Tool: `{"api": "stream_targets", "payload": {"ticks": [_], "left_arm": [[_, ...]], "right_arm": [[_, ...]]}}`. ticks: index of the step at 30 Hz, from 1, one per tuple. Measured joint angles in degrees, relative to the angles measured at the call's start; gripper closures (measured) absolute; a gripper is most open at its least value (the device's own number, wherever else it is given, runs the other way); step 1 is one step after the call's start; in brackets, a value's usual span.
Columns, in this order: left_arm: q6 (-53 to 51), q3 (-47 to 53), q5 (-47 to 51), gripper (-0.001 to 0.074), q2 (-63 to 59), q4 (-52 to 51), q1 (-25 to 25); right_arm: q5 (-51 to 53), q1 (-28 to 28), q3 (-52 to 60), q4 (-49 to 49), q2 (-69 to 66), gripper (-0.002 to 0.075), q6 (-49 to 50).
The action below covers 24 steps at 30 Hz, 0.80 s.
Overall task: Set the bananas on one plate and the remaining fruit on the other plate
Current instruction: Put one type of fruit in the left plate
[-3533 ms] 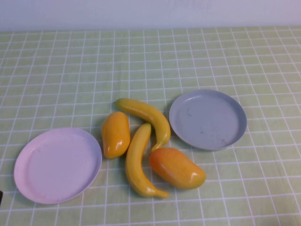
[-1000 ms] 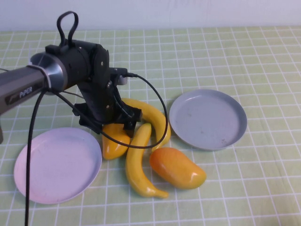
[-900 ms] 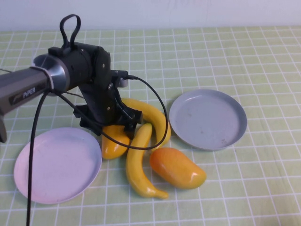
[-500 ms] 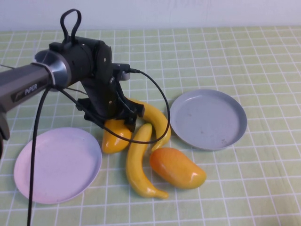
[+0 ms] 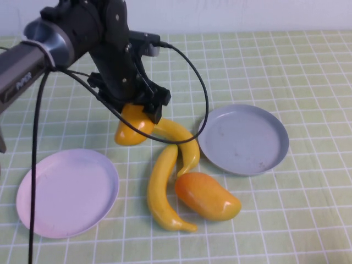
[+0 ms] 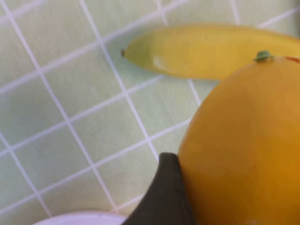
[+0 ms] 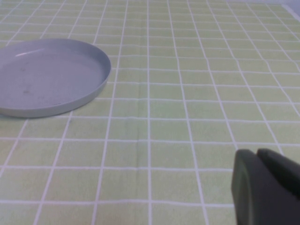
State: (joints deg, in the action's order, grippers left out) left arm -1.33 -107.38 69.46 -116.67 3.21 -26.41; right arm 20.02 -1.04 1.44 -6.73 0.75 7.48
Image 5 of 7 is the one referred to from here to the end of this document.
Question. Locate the short curved yellow banana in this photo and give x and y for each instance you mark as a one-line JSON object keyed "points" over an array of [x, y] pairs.
{"points": [[191, 154]]}

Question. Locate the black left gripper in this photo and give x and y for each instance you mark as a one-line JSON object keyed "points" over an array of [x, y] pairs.
{"points": [[118, 82]]}

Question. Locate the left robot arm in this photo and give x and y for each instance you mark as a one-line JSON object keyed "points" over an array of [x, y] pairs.
{"points": [[22, 71]]}

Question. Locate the plain yellow mango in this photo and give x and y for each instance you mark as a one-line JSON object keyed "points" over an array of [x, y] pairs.
{"points": [[132, 132]]}

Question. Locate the long yellow banana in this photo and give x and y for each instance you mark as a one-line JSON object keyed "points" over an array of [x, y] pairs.
{"points": [[159, 192]]}

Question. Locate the pink round plate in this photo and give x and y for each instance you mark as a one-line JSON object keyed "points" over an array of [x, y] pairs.
{"points": [[74, 192]]}

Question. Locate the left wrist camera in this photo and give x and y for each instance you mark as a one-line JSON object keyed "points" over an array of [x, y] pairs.
{"points": [[143, 41]]}

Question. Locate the grey round plate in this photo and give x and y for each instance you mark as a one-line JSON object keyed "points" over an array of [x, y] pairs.
{"points": [[242, 140]]}

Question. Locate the orange tinged mango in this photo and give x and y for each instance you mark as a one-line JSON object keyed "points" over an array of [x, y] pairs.
{"points": [[206, 196]]}

